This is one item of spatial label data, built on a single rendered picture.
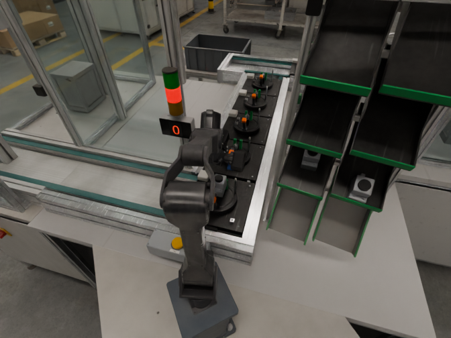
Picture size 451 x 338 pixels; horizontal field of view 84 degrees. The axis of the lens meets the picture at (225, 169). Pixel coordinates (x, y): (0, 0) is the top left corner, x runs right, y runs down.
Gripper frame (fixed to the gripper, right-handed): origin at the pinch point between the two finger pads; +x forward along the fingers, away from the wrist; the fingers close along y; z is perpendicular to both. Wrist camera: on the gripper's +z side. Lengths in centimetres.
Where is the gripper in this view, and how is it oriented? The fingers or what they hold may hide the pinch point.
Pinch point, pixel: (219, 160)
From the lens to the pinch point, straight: 84.0
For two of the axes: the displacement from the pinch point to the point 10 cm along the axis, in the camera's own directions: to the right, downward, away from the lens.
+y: -9.6, -1.9, 1.9
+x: 1.6, 1.8, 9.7
